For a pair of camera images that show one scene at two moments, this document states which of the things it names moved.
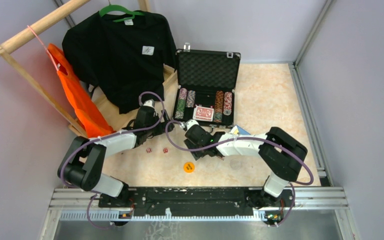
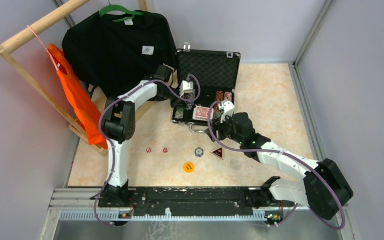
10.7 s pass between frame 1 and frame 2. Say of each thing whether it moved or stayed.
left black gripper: moved
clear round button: stayed
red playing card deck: stayed
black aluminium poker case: stayed
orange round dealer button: stayed
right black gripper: moved
